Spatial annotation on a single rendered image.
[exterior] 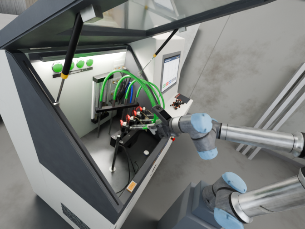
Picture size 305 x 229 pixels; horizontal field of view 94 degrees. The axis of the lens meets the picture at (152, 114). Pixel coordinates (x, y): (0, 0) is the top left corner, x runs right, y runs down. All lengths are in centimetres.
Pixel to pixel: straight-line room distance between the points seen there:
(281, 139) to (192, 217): 65
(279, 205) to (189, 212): 51
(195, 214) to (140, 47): 112
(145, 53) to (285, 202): 102
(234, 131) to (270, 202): 27
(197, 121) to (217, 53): 252
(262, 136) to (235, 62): 241
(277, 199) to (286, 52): 267
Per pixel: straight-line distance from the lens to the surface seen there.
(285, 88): 304
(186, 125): 57
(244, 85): 316
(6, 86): 88
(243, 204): 78
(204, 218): 108
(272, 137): 72
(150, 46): 107
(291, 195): 70
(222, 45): 298
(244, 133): 70
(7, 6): 363
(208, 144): 60
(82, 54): 81
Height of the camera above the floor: 169
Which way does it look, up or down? 35 degrees down
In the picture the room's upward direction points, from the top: 19 degrees clockwise
